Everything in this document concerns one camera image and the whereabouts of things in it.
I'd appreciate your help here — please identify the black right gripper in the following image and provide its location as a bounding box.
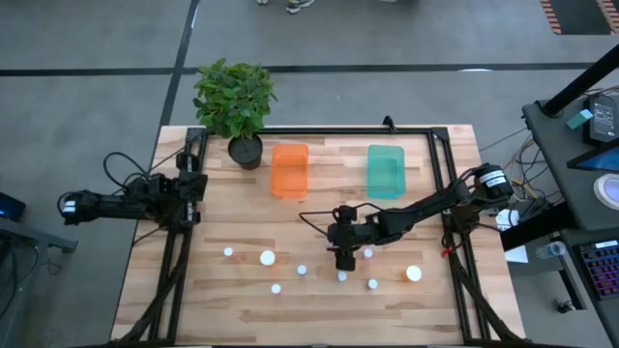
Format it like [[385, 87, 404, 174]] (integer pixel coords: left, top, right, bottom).
[[327, 219, 368, 272]]

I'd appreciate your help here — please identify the large white cap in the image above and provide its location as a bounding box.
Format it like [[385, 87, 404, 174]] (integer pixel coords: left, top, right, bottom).
[[400, 264, 424, 284], [258, 248, 280, 269]]

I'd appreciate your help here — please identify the teal translucent plastic bin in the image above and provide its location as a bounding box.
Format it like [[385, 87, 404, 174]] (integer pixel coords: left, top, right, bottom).
[[366, 143, 407, 201]]

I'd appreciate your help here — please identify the orange translucent plastic bin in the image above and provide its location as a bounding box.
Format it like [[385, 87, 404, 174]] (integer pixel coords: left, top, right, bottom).
[[269, 142, 310, 199]]

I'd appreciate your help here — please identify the green potted plant black pot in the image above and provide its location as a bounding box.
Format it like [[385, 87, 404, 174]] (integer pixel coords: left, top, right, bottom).
[[192, 57, 280, 171]]

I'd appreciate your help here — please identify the grey metal cart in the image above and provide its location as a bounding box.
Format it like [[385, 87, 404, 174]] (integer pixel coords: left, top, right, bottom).
[[0, 217, 78, 348]]

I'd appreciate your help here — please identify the black device blue light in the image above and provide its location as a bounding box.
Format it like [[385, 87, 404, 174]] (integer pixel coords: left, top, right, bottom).
[[0, 191, 28, 222]]

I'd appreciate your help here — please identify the clear water bottle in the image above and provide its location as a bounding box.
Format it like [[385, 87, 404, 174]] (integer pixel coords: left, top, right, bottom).
[[534, 240, 568, 260]]

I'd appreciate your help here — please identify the person's shoe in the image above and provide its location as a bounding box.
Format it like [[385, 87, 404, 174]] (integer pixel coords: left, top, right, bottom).
[[284, 0, 315, 15]]

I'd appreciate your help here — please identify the black side table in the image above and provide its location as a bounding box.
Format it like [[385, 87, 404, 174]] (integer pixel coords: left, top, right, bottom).
[[500, 94, 619, 348]]

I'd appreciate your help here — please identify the backlit keyboard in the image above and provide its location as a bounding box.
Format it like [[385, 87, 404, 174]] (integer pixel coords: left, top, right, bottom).
[[577, 239, 619, 301]]

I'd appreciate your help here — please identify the small teal box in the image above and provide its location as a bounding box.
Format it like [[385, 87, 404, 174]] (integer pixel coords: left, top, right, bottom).
[[566, 108, 595, 131]]

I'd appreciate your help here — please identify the round white device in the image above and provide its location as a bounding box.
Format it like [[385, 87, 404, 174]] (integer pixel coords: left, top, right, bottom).
[[593, 172, 619, 212]]

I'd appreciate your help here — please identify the black power adapter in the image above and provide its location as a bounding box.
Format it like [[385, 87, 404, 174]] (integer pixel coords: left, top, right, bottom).
[[582, 94, 618, 146]]

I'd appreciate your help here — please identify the black metal pole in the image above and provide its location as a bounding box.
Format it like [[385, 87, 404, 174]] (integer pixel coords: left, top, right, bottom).
[[541, 45, 619, 117]]

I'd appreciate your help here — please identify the orange black striped mat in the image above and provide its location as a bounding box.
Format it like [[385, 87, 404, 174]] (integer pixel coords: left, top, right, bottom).
[[540, 0, 619, 36]]

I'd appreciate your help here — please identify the thin black taut cable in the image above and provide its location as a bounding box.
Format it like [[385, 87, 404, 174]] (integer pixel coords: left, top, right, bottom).
[[147, 129, 208, 174]]

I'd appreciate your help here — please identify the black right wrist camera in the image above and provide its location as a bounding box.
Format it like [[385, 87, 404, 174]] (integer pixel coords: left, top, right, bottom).
[[337, 204, 360, 223]]

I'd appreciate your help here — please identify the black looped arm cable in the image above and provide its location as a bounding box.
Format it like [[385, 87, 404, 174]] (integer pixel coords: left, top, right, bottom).
[[103, 152, 151, 192]]

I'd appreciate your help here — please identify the black aluminium table frame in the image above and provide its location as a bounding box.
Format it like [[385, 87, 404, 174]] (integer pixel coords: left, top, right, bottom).
[[110, 126, 521, 348]]

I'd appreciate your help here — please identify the bundle of loose cables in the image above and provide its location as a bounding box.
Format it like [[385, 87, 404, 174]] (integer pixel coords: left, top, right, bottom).
[[478, 126, 565, 209]]

